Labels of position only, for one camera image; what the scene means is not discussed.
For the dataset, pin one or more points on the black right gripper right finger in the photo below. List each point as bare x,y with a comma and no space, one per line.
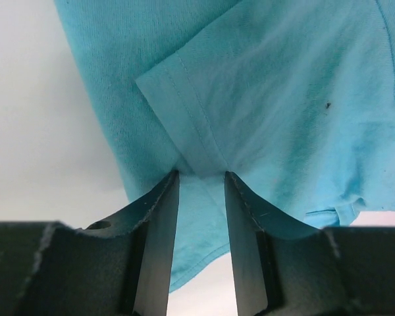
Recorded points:
282,266

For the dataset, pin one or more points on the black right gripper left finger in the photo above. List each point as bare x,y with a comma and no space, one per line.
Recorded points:
120,265

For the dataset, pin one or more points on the teal t-shirt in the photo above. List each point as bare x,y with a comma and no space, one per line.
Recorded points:
296,97

